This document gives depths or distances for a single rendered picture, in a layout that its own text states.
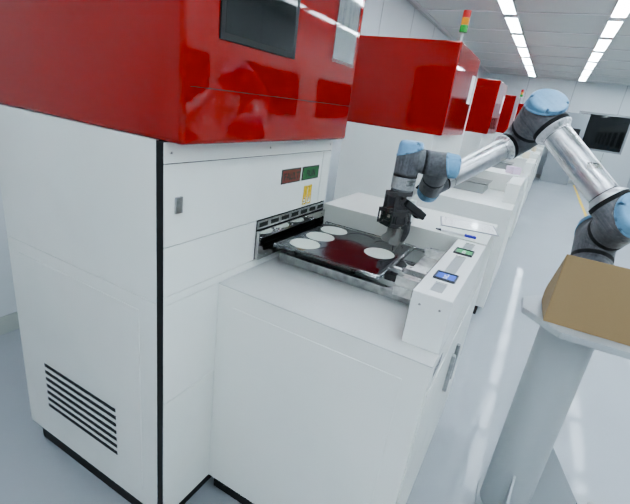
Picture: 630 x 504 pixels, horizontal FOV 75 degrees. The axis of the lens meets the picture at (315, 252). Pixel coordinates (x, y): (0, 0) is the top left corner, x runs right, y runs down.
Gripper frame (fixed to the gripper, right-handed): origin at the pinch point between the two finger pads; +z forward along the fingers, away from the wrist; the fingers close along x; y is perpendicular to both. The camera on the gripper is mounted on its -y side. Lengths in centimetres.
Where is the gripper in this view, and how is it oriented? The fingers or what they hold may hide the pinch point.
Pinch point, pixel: (394, 248)
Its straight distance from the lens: 142.3
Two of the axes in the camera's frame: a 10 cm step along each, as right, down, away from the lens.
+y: -8.6, 0.7, -5.1
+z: -1.3, 9.3, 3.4
